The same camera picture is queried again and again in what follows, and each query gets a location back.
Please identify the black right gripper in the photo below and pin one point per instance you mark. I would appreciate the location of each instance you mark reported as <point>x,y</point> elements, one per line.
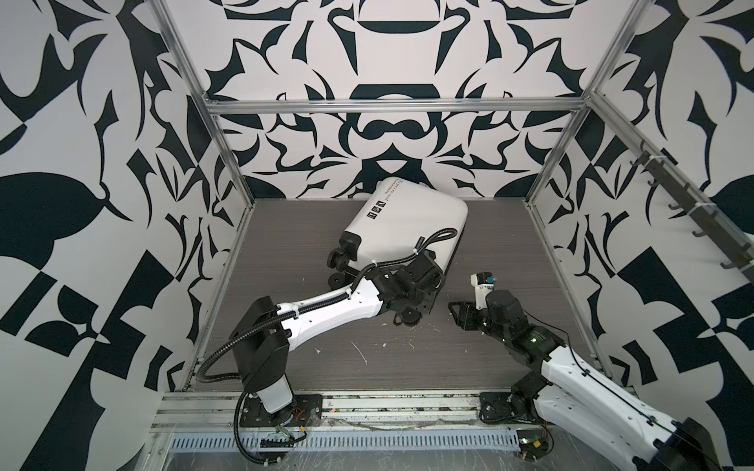
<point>462,315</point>

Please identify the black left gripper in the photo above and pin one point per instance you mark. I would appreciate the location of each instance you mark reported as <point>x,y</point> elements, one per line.
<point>431,294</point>

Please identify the white suitcase black lining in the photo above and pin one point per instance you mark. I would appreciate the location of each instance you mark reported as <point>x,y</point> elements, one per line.
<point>399,221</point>

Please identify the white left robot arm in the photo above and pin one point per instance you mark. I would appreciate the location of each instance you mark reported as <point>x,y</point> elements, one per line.
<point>268,332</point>

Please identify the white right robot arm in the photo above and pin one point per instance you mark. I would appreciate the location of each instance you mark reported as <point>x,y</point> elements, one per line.
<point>563,389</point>

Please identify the small green circuit board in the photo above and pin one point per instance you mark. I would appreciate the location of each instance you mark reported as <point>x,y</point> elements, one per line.
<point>535,444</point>

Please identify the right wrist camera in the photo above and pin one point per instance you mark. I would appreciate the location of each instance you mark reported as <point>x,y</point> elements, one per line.
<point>483,283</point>

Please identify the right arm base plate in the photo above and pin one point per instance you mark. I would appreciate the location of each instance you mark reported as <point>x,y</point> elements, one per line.
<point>511,407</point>

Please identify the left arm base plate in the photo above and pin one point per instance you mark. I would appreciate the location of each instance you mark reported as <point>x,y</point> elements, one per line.
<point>304,409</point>

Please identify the black wall hook rack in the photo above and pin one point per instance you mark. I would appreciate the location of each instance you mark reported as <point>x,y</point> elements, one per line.
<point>688,200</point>

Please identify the aluminium frame rail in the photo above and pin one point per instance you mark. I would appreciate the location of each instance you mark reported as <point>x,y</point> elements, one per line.
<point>397,105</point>

